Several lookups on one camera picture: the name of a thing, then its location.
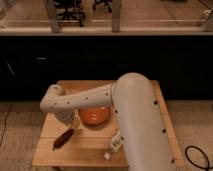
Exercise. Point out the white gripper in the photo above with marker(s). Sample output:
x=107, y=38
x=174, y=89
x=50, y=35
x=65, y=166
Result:
x=67, y=117

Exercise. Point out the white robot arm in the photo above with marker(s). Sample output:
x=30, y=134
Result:
x=145, y=141

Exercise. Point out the orange bowl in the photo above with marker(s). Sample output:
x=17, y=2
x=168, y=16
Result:
x=94, y=116

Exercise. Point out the clear plastic bottle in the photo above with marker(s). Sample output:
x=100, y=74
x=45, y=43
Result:
x=114, y=146

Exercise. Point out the grey metal post left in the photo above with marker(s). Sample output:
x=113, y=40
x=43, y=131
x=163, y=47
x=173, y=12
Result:
x=52, y=16

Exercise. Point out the grey metal post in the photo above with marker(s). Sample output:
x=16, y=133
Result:
x=116, y=11
x=52, y=16

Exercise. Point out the grey metal post centre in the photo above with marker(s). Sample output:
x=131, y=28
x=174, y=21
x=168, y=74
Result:
x=116, y=11

